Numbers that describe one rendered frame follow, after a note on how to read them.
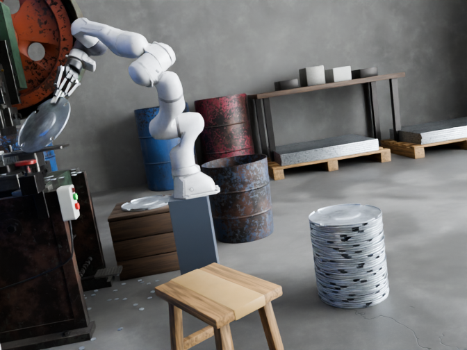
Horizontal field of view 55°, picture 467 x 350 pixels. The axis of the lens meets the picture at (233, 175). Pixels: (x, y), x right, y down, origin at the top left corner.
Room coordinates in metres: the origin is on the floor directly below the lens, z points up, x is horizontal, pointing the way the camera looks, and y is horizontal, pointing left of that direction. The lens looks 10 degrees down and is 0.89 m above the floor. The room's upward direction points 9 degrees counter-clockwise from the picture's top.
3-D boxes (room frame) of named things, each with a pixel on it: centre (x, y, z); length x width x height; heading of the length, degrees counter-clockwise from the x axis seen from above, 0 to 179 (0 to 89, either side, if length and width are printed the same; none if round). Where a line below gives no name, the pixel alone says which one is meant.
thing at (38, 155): (2.02, 0.85, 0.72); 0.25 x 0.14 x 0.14; 95
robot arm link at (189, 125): (2.12, 0.19, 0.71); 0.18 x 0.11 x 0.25; 95
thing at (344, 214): (1.78, -0.42, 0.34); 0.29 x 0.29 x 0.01
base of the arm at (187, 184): (2.12, 0.19, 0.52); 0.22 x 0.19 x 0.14; 90
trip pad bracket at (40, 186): (1.71, 0.76, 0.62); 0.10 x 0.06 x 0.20; 5
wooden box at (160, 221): (2.51, 0.51, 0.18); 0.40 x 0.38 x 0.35; 96
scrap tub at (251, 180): (2.81, -0.02, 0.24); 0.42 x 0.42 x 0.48
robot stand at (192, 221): (2.12, 0.23, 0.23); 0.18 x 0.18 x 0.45; 0
